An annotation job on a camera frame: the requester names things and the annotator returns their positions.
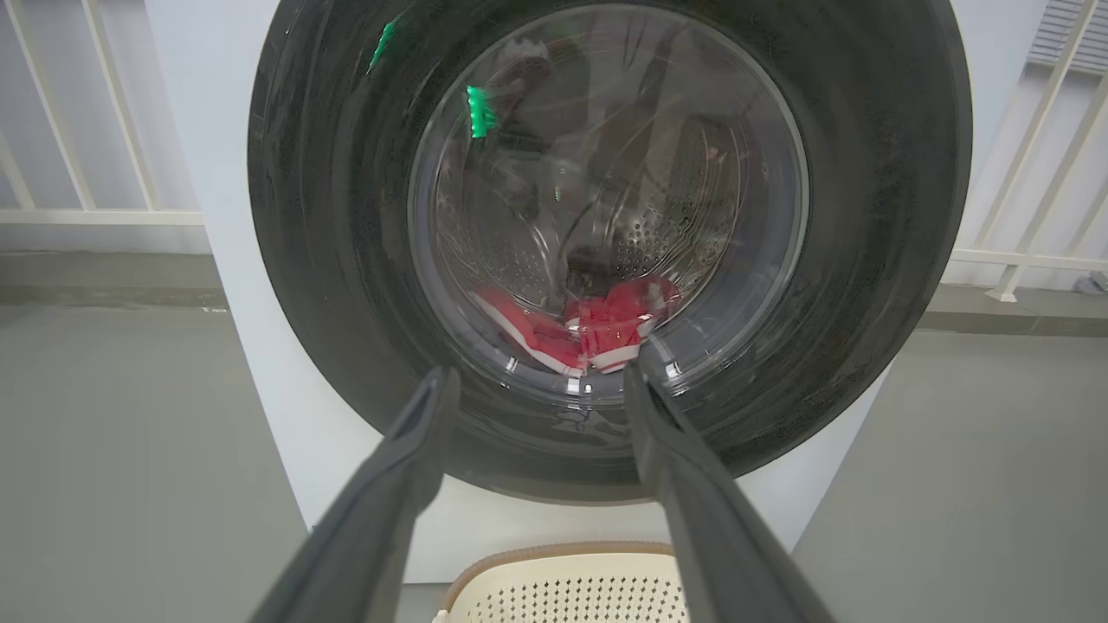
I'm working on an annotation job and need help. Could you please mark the cream perforated laundry basket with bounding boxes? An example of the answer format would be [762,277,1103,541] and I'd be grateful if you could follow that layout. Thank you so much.
[433,542,691,623]

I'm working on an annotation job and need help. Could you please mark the grey louvre vent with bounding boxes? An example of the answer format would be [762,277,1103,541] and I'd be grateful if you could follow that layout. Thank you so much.
[1026,0,1108,77]

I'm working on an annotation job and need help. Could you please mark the steel perforated drum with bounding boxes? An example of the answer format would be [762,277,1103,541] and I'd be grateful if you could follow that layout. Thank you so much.
[431,17,780,364]

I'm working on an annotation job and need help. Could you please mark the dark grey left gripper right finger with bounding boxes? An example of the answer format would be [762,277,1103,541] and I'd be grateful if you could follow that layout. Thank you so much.
[623,359,836,623]

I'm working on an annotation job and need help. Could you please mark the white railing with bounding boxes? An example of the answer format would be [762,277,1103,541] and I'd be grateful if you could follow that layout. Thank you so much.
[948,0,1108,304]
[0,0,206,228]

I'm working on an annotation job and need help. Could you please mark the red garment white trim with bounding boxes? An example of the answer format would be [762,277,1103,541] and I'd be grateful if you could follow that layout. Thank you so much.
[563,275,681,375]

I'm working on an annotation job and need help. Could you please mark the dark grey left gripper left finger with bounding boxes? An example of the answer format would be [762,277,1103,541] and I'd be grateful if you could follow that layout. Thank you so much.
[249,365,461,623]

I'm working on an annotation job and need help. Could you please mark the black round glass washer door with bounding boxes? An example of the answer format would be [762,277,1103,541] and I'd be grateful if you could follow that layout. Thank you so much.
[247,0,973,505]

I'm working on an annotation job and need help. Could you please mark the white washing machine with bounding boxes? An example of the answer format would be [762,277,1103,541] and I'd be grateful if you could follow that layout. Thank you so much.
[143,0,1050,585]

